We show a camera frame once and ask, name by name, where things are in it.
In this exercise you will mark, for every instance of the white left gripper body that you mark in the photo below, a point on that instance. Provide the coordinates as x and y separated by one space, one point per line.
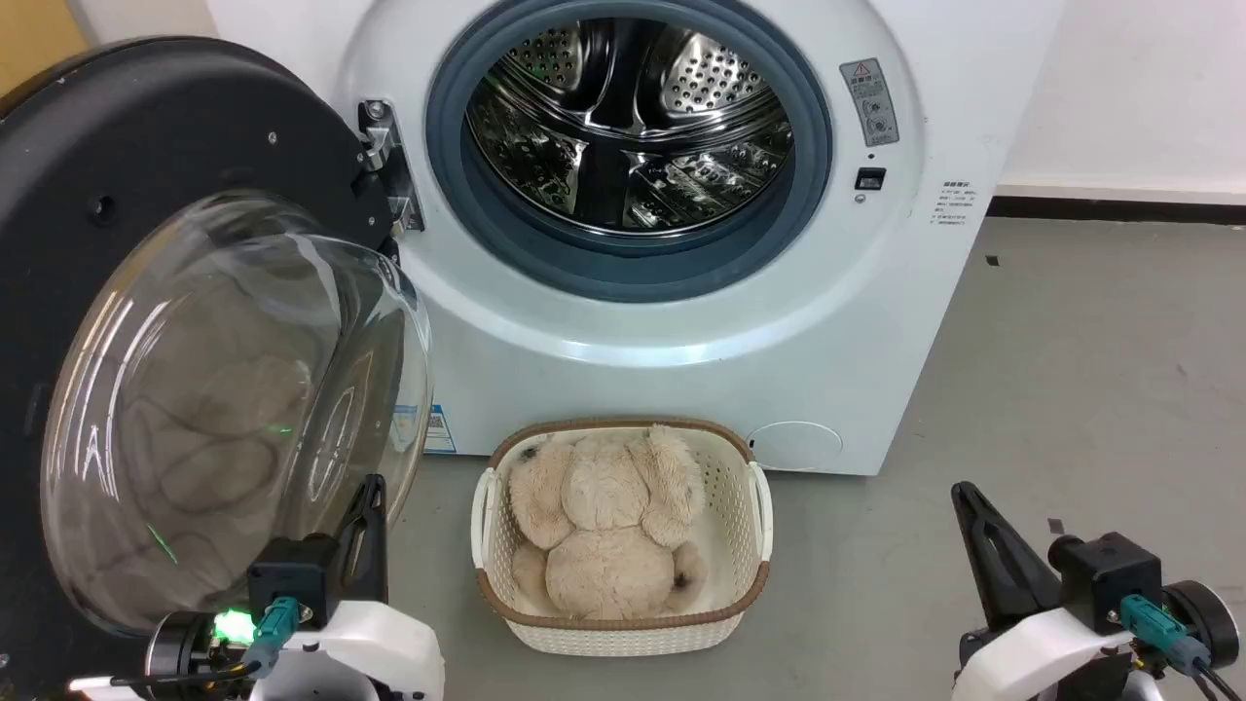
375 650

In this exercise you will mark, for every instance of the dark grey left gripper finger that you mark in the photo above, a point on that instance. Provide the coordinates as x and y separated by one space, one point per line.
367 550

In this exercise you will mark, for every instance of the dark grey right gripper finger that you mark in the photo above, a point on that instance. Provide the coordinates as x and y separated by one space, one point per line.
1003 570

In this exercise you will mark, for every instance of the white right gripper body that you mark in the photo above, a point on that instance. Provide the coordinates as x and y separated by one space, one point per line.
1042 657

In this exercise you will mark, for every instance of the black round washer door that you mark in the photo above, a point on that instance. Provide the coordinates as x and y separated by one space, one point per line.
146 292

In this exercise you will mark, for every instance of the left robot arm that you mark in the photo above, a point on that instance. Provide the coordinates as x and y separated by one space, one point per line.
190 647

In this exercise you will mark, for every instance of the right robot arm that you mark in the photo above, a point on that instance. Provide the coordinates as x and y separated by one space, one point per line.
1207 623

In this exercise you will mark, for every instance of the white front-load washing machine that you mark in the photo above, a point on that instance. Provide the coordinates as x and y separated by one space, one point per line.
681 331

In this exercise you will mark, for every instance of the grey rubber door gasket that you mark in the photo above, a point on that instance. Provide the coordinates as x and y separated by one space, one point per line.
623 263

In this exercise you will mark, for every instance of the metal door hinge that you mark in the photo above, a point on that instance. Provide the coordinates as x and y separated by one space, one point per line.
387 161

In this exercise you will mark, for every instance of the black door latch socket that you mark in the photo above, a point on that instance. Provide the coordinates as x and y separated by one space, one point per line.
869 179

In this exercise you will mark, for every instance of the steel washing drum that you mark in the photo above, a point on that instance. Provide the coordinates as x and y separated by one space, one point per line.
628 127

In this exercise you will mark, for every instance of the teal left connector plug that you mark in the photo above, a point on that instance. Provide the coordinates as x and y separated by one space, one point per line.
273 631

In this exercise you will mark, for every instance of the teal connector plug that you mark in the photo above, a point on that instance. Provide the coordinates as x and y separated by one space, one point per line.
273 631
1156 631

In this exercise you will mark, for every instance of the teal right connector plug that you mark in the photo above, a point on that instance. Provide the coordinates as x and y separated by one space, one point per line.
1156 631

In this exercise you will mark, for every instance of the blue white label sticker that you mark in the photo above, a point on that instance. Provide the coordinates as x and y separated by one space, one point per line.
438 430

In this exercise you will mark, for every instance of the beige plush toy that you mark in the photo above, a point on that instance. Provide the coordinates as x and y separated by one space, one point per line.
604 535

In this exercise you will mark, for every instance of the round filter cover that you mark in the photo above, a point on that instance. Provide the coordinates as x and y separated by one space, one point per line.
795 446

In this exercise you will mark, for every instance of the white woven laundry basket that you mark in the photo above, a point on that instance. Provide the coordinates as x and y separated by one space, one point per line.
735 545

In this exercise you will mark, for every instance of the small printed text label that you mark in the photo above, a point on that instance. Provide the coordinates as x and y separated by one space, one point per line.
956 202

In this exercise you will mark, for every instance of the grey warning sticker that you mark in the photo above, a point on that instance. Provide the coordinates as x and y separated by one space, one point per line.
869 100

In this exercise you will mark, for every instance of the yellow wooden panel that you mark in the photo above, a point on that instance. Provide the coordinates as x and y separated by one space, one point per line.
34 39

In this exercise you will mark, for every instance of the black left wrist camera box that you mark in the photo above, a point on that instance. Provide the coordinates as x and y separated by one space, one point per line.
292 576

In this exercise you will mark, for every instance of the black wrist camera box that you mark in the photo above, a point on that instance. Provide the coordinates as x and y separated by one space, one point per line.
292 576
1110 579

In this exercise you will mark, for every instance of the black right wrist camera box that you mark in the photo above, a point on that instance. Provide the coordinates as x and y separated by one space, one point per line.
1110 579

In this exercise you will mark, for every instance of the black wall baseboard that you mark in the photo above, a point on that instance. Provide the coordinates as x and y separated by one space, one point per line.
1119 210

